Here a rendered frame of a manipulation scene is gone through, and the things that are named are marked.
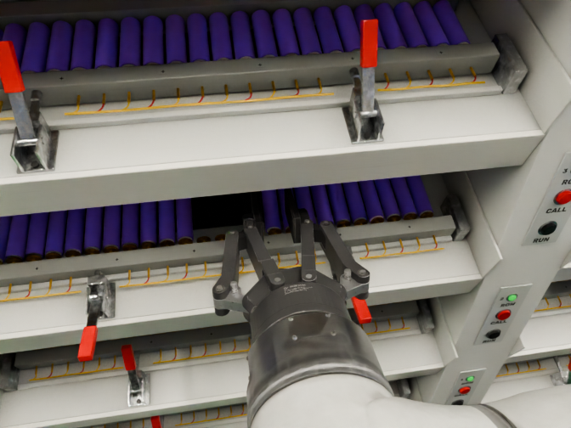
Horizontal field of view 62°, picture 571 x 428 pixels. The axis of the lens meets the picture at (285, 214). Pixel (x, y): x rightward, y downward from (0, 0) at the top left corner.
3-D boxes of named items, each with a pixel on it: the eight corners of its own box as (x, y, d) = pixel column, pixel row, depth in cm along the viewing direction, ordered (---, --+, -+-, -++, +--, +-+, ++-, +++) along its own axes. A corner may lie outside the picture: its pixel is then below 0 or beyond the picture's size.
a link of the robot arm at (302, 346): (242, 381, 26) (237, 309, 31) (252, 481, 30) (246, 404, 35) (404, 360, 27) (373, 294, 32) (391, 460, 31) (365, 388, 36)
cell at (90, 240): (105, 205, 57) (103, 254, 53) (89, 207, 57) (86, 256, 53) (101, 198, 55) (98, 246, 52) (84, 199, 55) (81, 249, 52)
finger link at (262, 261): (291, 319, 39) (274, 323, 39) (256, 250, 49) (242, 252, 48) (289, 282, 37) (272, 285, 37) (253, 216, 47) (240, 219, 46)
